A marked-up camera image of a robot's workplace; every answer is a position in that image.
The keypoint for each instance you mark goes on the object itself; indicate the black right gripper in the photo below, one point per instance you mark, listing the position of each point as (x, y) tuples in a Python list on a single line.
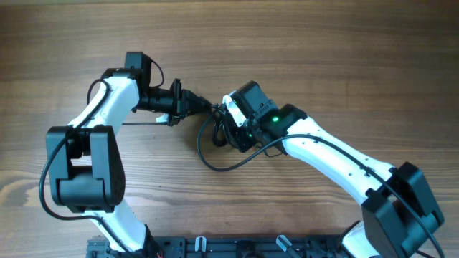
[(244, 143)]

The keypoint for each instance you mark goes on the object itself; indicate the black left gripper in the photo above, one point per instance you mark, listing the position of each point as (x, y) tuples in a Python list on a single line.
[(182, 104)]

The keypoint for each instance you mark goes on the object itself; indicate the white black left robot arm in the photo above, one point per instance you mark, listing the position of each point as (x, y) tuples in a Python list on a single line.
[(84, 168)]

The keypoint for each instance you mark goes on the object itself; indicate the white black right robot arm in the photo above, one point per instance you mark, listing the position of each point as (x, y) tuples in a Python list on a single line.
[(399, 210)]

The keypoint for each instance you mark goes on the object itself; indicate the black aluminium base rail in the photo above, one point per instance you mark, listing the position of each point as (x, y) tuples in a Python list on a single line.
[(321, 246)]

